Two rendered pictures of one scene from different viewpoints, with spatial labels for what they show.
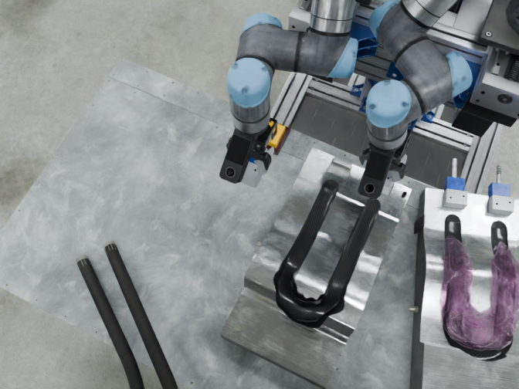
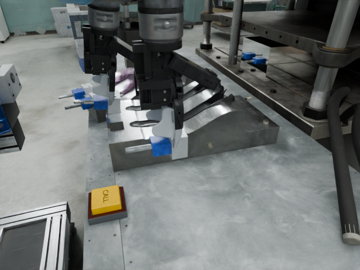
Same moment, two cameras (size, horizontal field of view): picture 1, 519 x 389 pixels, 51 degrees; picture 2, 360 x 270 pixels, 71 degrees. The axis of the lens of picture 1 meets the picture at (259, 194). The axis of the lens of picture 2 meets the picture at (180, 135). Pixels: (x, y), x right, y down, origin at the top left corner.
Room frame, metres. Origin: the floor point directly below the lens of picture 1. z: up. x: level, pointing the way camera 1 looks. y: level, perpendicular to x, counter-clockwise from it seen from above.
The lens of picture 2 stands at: (0.85, 0.36, 1.24)
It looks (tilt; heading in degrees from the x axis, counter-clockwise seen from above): 31 degrees down; 225
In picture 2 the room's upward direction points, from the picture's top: straight up
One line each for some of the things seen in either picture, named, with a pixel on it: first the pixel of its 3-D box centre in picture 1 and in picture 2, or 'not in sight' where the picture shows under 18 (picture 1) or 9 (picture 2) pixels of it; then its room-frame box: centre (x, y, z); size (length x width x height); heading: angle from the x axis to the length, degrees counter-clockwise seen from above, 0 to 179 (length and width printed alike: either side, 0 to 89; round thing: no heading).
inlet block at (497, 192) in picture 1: (498, 189); (76, 94); (0.48, -0.59, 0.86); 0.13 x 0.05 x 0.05; 169
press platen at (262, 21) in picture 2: not in sight; (305, 37); (-0.73, -0.22, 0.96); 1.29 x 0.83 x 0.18; 61
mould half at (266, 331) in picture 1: (319, 259); (188, 115); (0.32, -0.13, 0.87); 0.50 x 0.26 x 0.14; 151
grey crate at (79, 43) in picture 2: not in sight; (96, 47); (-1.16, -3.55, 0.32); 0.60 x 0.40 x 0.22; 162
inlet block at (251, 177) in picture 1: (257, 157); (155, 145); (0.56, 0.00, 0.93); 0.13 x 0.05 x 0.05; 151
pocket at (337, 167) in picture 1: (339, 170); (116, 132); (0.54, -0.20, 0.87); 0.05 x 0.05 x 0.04; 61
